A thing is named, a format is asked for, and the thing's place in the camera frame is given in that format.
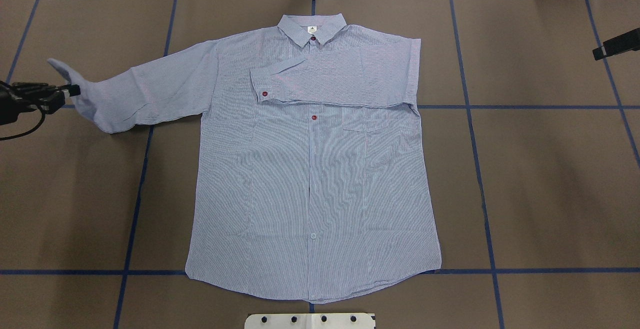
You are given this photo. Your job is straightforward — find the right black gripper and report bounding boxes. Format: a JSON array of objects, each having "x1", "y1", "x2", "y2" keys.
[{"x1": 592, "y1": 28, "x2": 640, "y2": 61}]

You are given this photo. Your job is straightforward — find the light blue striped shirt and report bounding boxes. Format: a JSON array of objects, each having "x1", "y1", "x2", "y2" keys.
[{"x1": 48, "y1": 14, "x2": 442, "y2": 304}]

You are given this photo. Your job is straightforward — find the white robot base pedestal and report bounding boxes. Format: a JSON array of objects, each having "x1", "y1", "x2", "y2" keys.
[{"x1": 244, "y1": 312, "x2": 377, "y2": 329}]

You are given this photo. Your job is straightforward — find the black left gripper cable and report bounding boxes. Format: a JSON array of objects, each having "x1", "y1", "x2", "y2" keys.
[{"x1": 0, "y1": 80, "x2": 48, "y2": 142}]

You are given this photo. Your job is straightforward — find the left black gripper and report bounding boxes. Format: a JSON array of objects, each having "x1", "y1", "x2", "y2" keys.
[{"x1": 0, "y1": 81, "x2": 81, "y2": 126}]

